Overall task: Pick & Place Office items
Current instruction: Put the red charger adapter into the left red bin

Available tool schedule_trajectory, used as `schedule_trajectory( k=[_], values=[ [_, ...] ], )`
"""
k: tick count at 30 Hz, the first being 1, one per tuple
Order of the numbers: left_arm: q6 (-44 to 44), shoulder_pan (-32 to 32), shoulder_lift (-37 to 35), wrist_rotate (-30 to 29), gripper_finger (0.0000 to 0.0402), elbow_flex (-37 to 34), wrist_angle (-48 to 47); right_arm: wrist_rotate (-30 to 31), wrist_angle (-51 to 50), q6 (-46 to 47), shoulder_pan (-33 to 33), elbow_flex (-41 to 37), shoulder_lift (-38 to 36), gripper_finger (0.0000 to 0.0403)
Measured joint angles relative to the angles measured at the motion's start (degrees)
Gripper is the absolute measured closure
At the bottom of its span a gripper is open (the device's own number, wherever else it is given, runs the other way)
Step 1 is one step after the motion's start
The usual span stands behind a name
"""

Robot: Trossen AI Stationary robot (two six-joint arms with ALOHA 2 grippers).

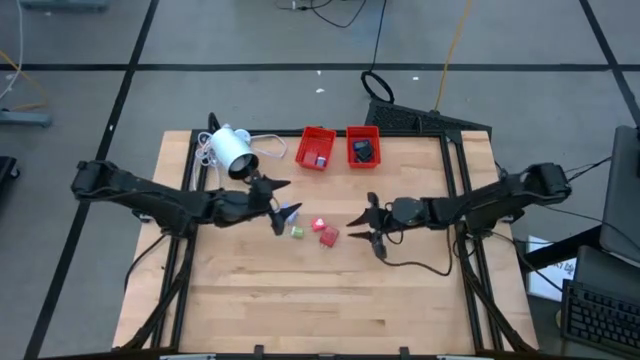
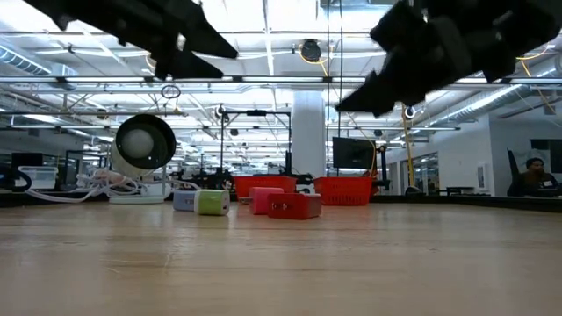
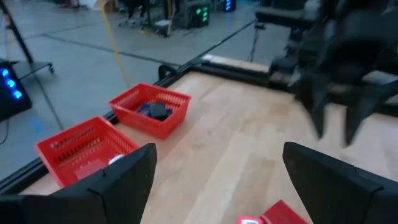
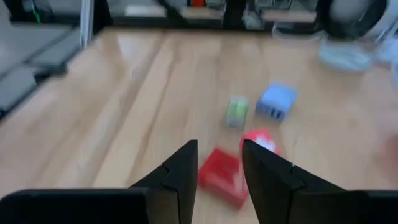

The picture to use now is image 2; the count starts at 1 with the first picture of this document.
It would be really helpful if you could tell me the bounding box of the clear plastic bin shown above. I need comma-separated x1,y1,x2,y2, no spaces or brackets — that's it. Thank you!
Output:
17,165,60,191

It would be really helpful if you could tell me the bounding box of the white desk lamp black rim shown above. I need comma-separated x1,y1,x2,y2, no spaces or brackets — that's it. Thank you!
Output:
108,112,177,205

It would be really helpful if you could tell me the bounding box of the black ceiling cable reel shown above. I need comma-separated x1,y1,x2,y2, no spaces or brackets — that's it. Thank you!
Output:
299,38,323,63

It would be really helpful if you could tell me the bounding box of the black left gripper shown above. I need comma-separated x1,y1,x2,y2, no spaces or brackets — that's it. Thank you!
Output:
87,0,241,81

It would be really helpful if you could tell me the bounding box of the white pillar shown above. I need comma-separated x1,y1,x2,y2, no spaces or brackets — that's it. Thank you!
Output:
292,90,328,179

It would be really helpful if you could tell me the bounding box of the black hose loop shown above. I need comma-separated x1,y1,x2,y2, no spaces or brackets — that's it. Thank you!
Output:
0,165,32,192

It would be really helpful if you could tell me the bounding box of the white lamp cable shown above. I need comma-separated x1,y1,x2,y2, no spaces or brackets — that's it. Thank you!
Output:
24,169,203,204

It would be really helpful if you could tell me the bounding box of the person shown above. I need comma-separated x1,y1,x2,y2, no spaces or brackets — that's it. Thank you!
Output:
507,156,562,198

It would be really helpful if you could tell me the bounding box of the red wall charger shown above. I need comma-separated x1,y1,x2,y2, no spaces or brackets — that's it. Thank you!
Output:
266,192,323,221

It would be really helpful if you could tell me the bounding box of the silver overhead beam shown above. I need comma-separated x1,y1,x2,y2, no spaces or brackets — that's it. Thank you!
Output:
0,75,562,85

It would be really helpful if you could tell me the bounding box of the black workstation frame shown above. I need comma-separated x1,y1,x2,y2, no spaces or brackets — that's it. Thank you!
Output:
218,109,293,176

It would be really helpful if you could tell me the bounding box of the small pink wall charger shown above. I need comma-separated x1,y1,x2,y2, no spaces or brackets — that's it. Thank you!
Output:
249,186,285,216

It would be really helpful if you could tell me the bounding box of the light blue wall charger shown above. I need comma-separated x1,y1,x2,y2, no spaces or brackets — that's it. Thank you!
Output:
172,189,198,212

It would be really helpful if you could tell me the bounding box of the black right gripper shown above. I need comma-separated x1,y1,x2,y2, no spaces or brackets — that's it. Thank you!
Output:
335,0,520,119

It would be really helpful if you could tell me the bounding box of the green wall charger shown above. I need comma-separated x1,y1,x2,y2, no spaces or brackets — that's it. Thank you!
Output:
193,189,231,217

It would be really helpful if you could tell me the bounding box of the black monitor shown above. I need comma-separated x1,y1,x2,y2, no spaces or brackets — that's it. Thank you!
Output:
332,136,377,170

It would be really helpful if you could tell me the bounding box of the red plastic mesh basket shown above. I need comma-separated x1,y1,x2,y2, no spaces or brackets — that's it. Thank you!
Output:
232,175,299,201
313,176,375,207

